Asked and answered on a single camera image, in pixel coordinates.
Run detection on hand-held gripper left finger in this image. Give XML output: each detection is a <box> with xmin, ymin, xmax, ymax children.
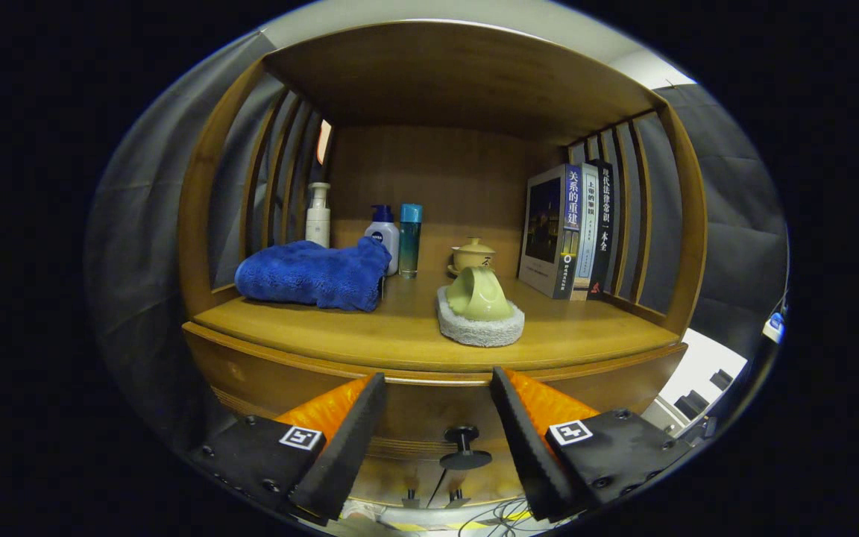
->
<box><xmin>189</xmin><ymin>371</ymin><xmax>388</xmax><ymax>524</ymax></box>

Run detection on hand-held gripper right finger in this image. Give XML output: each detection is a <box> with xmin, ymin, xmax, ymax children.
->
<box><xmin>491</xmin><ymin>365</ymin><xmax>690</xmax><ymax>523</ymax></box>

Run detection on wooden drawer with black knob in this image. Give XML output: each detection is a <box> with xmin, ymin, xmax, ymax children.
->
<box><xmin>183</xmin><ymin>322</ymin><xmax>687</xmax><ymax>508</ymax></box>

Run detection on green handled scrub brush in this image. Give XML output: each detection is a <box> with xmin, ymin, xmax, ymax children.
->
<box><xmin>436</xmin><ymin>266</ymin><xmax>526</xmax><ymax>348</ymax></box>

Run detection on wooden countertop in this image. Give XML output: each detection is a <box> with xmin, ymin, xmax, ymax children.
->
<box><xmin>191</xmin><ymin>272</ymin><xmax>680</xmax><ymax>374</ymax></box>

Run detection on wooden cabinet with slatted sides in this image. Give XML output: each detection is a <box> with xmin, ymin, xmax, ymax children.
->
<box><xmin>176</xmin><ymin>20</ymin><xmax>710</xmax><ymax>515</ymax></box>

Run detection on blue folded towel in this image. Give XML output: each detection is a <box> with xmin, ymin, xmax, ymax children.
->
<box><xmin>234</xmin><ymin>236</ymin><xmax>393</xmax><ymax>313</ymax></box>

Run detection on small black flat object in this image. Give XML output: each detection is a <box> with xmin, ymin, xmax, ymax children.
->
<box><xmin>674</xmin><ymin>390</ymin><xmax>708</xmax><ymax>420</ymax></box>

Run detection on beige lidded teacup with saucer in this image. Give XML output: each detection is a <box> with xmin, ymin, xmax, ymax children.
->
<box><xmin>447</xmin><ymin>237</ymin><xmax>497</xmax><ymax>278</ymax></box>

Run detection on white lotion bottle blue cap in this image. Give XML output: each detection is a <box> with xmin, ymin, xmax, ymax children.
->
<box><xmin>365</xmin><ymin>204</ymin><xmax>400</xmax><ymax>277</ymax></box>

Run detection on teal slim bottle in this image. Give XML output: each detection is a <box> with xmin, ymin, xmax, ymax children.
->
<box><xmin>398</xmin><ymin>203</ymin><xmax>424</xmax><ymax>280</ymax></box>

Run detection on book with blue spine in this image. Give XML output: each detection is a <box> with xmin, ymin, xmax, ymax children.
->
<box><xmin>518</xmin><ymin>164</ymin><xmax>583</xmax><ymax>301</ymax></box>

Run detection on white pump bottle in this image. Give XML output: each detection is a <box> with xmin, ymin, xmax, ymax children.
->
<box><xmin>305</xmin><ymin>182</ymin><xmax>332</xmax><ymax>248</ymax></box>

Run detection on book with black spine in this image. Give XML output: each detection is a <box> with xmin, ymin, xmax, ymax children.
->
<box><xmin>590</xmin><ymin>159</ymin><xmax>617</xmax><ymax>301</ymax></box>

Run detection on white side desk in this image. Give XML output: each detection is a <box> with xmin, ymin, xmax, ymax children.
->
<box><xmin>761</xmin><ymin>298</ymin><xmax>787</xmax><ymax>344</ymax></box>

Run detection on black backdrop cloth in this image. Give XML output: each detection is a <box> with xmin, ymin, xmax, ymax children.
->
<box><xmin>85</xmin><ymin>30</ymin><xmax>788</xmax><ymax>448</ymax></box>

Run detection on tangle of cables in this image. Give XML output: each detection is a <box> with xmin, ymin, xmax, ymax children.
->
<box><xmin>459</xmin><ymin>496</ymin><xmax>542</xmax><ymax>537</ymax></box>

